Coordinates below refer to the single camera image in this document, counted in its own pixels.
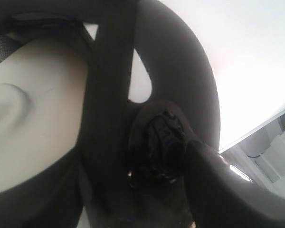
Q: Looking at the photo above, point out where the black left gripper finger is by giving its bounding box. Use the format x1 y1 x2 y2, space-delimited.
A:
184 141 236 228

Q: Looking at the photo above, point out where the black helmet with tinted visor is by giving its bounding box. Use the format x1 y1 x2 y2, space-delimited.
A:
0 0 285 228

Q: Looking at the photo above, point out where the white mannequin head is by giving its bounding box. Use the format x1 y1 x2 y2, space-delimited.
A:
0 22 153 198

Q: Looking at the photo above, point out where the white shelf unit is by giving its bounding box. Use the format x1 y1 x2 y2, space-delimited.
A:
219 110 285 197

